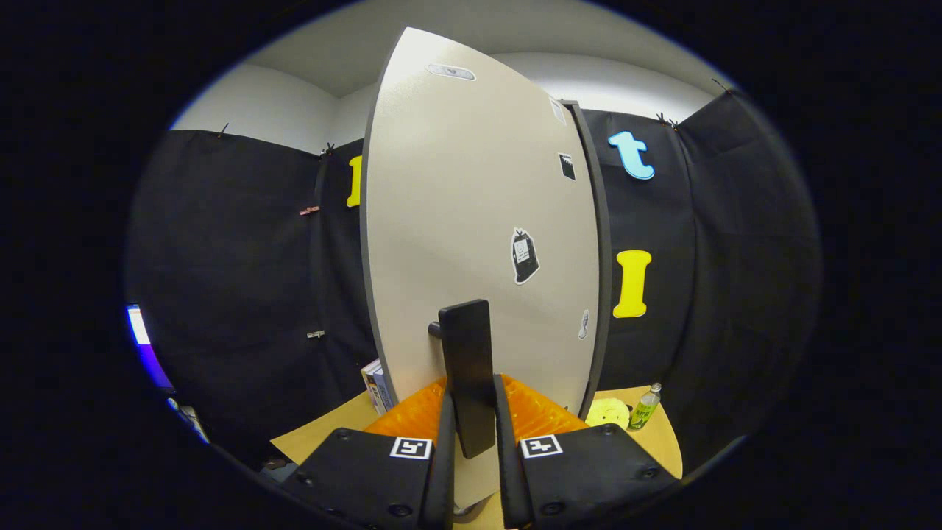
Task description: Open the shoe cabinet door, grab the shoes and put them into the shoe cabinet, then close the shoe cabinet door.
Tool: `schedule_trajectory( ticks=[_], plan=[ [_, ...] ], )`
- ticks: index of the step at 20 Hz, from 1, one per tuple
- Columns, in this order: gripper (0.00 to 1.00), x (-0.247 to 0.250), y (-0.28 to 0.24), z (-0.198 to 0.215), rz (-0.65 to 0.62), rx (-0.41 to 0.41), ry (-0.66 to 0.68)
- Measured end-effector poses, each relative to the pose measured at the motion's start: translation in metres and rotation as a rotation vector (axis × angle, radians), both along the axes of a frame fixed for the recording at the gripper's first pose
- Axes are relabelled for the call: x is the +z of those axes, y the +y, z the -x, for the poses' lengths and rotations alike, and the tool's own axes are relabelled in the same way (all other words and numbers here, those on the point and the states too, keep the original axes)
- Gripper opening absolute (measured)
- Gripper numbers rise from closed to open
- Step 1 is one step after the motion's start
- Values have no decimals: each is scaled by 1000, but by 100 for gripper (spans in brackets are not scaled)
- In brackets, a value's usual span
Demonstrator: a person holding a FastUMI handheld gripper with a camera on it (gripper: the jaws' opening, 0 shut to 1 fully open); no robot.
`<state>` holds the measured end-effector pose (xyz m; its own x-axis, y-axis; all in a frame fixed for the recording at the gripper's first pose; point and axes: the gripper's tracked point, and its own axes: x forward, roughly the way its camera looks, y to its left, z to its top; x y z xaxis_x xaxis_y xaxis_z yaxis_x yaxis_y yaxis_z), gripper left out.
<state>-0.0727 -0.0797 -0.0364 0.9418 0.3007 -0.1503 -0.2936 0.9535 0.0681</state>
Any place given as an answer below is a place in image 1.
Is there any blue paperback book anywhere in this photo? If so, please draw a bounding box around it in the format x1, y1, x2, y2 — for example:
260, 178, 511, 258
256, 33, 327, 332
372, 361, 395, 415

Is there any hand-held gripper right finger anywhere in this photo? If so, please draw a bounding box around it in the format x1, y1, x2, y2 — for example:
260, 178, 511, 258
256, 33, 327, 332
492, 374, 678, 530

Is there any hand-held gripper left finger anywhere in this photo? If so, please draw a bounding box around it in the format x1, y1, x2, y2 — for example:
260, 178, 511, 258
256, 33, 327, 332
280, 377, 457, 530

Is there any white paperback book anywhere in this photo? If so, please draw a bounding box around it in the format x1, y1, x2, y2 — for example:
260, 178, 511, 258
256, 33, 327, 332
361, 359, 381, 414

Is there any grey shoe cabinet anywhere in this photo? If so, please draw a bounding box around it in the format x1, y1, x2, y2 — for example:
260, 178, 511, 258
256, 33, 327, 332
561, 99, 614, 422

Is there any black backdrop cloth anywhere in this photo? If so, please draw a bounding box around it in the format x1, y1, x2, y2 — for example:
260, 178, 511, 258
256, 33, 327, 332
125, 88, 821, 472

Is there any beige shoe cabinet door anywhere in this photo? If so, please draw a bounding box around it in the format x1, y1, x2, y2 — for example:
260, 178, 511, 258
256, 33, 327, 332
359, 27, 603, 516

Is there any green drink bottle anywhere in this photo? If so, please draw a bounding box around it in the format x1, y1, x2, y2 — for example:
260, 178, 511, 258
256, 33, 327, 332
628, 383, 662, 431

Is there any lit monitor screen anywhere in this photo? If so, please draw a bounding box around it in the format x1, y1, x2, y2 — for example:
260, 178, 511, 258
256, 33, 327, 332
127, 304, 174, 391

